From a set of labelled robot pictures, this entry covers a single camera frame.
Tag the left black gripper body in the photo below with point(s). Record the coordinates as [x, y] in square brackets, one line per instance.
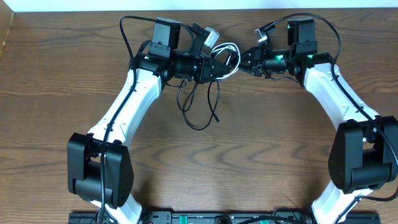
[203, 68]

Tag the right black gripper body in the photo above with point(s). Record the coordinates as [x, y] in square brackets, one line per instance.
[263, 62]

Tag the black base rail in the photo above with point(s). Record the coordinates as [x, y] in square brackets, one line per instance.
[280, 216]

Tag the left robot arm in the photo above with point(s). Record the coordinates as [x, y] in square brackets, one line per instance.
[98, 162]

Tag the cardboard box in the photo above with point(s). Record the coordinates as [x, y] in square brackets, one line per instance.
[7, 17]

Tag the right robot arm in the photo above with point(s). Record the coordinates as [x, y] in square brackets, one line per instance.
[363, 156]

